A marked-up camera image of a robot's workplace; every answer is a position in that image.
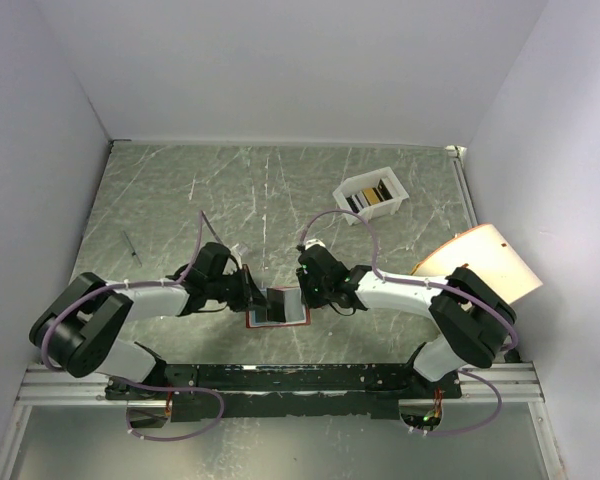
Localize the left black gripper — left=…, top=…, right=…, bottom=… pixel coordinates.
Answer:
left=207, top=263, right=271, bottom=311

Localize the red leather card holder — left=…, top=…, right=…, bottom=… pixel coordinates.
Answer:
left=246, top=287, right=311, bottom=329

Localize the black credit card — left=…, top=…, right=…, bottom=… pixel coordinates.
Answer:
left=266, top=288, right=286, bottom=323
left=284, top=288, right=304, bottom=323

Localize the white plastic card tray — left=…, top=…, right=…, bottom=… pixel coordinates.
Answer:
left=333, top=167, right=409, bottom=222

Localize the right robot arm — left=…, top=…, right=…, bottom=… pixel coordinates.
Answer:
left=296, top=244, right=516, bottom=398

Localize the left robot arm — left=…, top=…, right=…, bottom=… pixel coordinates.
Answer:
left=29, top=242, right=269, bottom=399

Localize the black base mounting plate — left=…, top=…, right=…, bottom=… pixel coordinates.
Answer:
left=104, top=362, right=464, bottom=424

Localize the small grey metal rod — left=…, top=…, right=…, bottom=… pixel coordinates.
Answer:
left=121, top=230, right=142, bottom=268

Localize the white orange lamp shade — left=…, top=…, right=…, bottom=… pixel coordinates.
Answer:
left=411, top=224, right=543, bottom=305

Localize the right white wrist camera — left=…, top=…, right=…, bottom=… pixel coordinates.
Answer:
left=296, top=239, right=325, bottom=252

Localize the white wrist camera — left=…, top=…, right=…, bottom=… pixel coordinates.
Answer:
left=230, top=243, right=249, bottom=266
left=296, top=239, right=325, bottom=252

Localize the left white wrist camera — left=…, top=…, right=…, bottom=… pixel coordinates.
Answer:
left=230, top=243, right=249, bottom=266

